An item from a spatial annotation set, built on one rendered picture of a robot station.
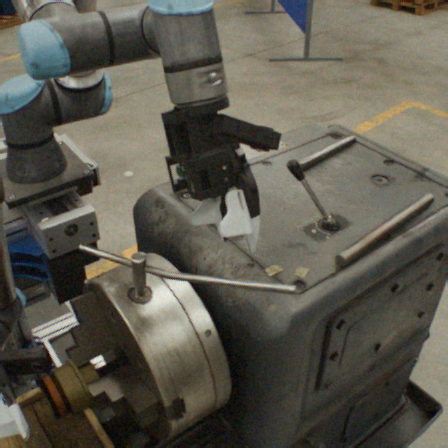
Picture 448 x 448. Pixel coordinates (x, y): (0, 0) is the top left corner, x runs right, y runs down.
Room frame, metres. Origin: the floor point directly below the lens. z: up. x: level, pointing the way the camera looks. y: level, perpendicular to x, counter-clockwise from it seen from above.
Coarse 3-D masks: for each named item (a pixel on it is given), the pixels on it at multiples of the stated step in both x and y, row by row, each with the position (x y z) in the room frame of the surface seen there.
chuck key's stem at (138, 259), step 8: (136, 256) 0.58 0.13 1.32; (144, 256) 0.58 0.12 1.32; (136, 264) 0.57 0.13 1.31; (144, 264) 0.57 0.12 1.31; (136, 272) 0.57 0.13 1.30; (144, 272) 0.57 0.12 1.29; (136, 280) 0.57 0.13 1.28; (144, 280) 0.57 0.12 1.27; (136, 288) 0.58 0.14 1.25; (144, 288) 0.58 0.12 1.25; (136, 296) 0.58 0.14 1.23
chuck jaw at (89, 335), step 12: (72, 300) 0.61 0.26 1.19; (84, 300) 0.61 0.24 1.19; (96, 300) 0.62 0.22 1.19; (84, 312) 0.60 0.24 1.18; (96, 312) 0.60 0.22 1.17; (84, 324) 0.58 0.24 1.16; (96, 324) 0.59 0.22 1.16; (108, 324) 0.60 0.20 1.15; (72, 336) 0.58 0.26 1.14; (84, 336) 0.57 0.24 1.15; (96, 336) 0.58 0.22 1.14; (108, 336) 0.58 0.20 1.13; (72, 348) 0.56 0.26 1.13; (84, 348) 0.55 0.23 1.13; (96, 348) 0.56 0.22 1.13; (108, 348) 0.57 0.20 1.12; (84, 360) 0.54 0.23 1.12
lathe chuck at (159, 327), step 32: (96, 288) 0.62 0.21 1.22; (128, 288) 0.59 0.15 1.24; (160, 288) 0.60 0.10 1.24; (128, 320) 0.53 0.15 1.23; (160, 320) 0.54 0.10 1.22; (128, 352) 0.54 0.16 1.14; (160, 352) 0.50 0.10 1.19; (192, 352) 0.52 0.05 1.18; (160, 384) 0.47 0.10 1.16; (192, 384) 0.49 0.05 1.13; (192, 416) 0.47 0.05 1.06
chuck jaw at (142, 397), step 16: (128, 368) 0.54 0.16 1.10; (96, 384) 0.50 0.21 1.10; (112, 384) 0.50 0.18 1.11; (128, 384) 0.50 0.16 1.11; (144, 384) 0.50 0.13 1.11; (96, 400) 0.48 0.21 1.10; (112, 400) 0.47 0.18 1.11; (128, 400) 0.47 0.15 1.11; (144, 400) 0.47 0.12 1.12; (176, 400) 0.47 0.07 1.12; (144, 416) 0.45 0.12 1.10; (160, 416) 0.46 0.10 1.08; (176, 416) 0.46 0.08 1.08
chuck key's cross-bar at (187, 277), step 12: (84, 252) 0.60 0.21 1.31; (96, 252) 0.60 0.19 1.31; (108, 252) 0.60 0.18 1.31; (168, 276) 0.56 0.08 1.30; (180, 276) 0.55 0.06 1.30; (192, 276) 0.55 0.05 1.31; (204, 276) 0.54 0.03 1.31; (252, 288) 0.51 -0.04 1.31; (264, 288) 0.51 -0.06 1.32; (276, 288) 0.51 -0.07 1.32; (288, 288) 0.50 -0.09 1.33
